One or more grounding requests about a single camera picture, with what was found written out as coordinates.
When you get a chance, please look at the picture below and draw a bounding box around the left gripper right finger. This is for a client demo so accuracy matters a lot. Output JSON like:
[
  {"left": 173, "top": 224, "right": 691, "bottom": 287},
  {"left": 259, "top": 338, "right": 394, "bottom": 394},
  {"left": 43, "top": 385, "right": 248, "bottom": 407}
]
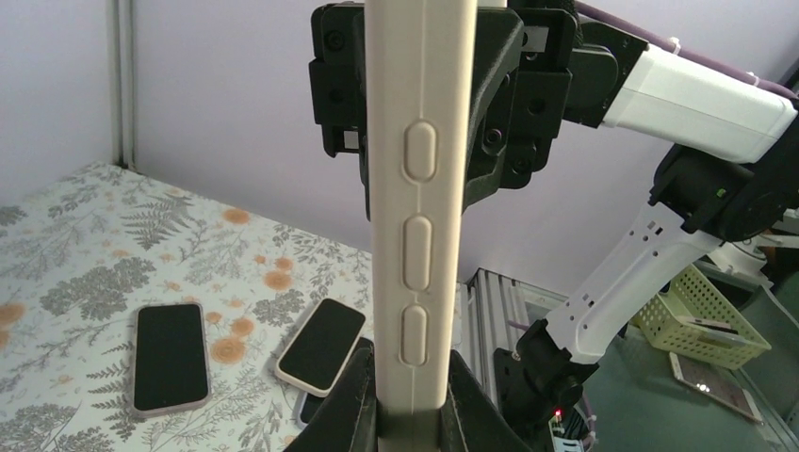
[{"left": 440, "top": 349, "right": 530, "bottom": 452}]

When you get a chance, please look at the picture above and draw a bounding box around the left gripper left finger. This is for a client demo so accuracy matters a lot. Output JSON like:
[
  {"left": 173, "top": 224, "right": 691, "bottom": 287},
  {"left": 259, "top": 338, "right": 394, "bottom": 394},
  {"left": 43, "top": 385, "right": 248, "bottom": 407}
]
[{"left": 286, "top": 338, "right": 378, "bottom": 451}]

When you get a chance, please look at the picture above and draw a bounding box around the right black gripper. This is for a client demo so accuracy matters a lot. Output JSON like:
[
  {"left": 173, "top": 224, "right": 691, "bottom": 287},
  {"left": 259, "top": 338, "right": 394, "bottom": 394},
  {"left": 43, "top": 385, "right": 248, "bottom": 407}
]
[{"left": 308, "top": 3, "right": 650, "bottom": 219}]

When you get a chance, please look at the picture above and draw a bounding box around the phone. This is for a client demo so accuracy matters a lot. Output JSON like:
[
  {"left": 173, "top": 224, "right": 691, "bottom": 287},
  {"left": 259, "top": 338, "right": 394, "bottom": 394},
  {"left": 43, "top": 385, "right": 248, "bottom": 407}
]
[
  {"left": 668, "top": 352, "right": 763, "bottom": 424},
  {"left": 294, "top": 392, "right": 325, "bottom": 429},
  {"left": 275, "top": 299, "right": 367, "bottom": 397},
  {"left": 131, "top": 302, "right": 211, "bottom": 418}
]

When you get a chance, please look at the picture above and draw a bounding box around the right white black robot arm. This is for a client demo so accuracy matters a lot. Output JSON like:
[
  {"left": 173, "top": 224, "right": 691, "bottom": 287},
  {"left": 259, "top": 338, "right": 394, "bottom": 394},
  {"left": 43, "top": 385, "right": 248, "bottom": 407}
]
[{"left": 309, "top": 1, "right": 798, "bottom": 448}]

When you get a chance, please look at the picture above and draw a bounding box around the phone in grey case bottom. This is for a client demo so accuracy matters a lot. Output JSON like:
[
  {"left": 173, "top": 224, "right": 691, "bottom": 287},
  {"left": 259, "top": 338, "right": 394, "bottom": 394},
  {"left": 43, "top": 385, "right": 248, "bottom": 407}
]
[{"left": 294, "top": 392, "right": 325, "bottom": 429}]

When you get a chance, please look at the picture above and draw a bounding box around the phone in beige case top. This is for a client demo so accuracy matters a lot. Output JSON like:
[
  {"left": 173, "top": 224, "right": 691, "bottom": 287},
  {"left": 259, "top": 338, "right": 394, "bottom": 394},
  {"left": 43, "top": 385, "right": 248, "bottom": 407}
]
[{"left": 275, "top": 299, "right": 367, "bottom": 397}]

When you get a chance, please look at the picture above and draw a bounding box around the phone on floor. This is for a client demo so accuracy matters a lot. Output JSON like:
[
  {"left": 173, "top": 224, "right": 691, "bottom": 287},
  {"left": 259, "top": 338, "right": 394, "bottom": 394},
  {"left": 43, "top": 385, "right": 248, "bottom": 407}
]
[{"left": 668, "top": 352, "right": 763, "bottom": 424}]

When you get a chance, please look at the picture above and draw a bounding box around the yellow plastic basket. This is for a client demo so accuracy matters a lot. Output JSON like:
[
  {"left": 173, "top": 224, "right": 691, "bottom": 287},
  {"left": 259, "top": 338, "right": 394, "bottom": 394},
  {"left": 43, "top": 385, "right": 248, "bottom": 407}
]
[{"left": 632, "top": 265, "right": 772, "bottom": 370}]

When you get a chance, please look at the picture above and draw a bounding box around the floral table mat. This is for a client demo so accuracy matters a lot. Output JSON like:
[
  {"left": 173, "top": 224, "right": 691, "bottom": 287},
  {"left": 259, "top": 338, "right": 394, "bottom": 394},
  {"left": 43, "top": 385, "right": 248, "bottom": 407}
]
[{"left": 1, "top": 163, "right": 374, "bottom": 451}]

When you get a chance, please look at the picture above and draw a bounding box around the aluminium rail frame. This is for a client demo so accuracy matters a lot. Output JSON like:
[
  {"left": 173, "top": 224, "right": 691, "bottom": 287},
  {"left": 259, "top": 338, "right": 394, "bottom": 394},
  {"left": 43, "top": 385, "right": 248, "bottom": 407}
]
[{"left": 455, "top": 268, "right": 566, "bottom": 404}]

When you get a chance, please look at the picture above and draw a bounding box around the right aluminium corner post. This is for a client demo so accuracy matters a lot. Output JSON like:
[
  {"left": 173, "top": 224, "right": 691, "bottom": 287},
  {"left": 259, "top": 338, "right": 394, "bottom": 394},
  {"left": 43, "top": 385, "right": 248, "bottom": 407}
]
[{"left": 108, "top": 0, "right": 137, "bottom": 170}]

